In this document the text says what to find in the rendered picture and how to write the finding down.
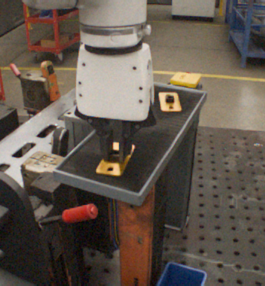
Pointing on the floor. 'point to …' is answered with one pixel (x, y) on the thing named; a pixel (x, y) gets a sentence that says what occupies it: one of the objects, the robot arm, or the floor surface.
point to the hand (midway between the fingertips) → (115, 144)
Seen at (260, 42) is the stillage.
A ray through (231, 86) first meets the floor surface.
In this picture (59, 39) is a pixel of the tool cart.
